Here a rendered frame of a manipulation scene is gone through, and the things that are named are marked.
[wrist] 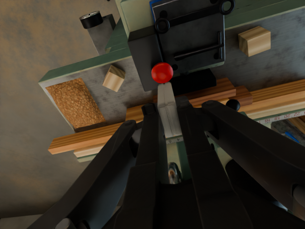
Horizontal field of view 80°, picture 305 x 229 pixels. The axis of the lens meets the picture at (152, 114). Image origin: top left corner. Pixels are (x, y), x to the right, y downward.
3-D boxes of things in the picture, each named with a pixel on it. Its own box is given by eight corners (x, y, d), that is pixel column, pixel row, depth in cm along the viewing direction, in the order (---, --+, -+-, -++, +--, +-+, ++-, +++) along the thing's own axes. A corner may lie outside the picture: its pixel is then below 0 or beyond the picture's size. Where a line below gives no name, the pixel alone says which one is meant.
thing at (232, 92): (227, 77, 40) (236, 88, 36) (227, 83, 41) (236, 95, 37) (152, 95, 42) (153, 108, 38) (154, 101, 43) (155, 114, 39)
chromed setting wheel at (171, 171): (174, 150, 45) (182, 200, 35) (182, 177, 53) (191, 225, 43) (162, 152, 45) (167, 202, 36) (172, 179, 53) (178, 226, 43)
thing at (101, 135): (304, 78, 41) (317, 87, 37) (302, 86, 42) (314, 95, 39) (53, 138, 49) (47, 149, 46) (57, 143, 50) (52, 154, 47)
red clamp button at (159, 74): (169, 58, 25) (170, 61, 24) (174, 77, 27) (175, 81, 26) (148, 64, 25) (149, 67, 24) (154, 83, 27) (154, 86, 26)
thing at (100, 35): (111, 12, 63) (108, 17, 57) (124, 47, 70) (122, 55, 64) (89, 19, 64) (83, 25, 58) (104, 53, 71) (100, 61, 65)
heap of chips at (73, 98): (81, 77, 38) (77, 83, 36) (105, 121, 46) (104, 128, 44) (45, 87, 40) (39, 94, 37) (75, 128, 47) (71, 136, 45)
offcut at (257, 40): (258, 25, 33) (270, 31, 30) (259, 42, 35) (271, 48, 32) (237, 34, 34) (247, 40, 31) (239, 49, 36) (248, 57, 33)
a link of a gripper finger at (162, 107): (174, 136, 16) (165, 138, 16) (169, 106, 22) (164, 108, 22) (166, 105, 14) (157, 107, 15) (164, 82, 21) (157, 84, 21)
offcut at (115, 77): (118, 84, 40) (116, 92, 37) (104, 77, 39) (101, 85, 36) (125, 72, 38) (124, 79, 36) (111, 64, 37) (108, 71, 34)
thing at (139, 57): (214, -21, 24) (230, -18, 20) (218, 58, 31) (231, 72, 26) (120, 10, 26) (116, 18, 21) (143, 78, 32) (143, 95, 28)
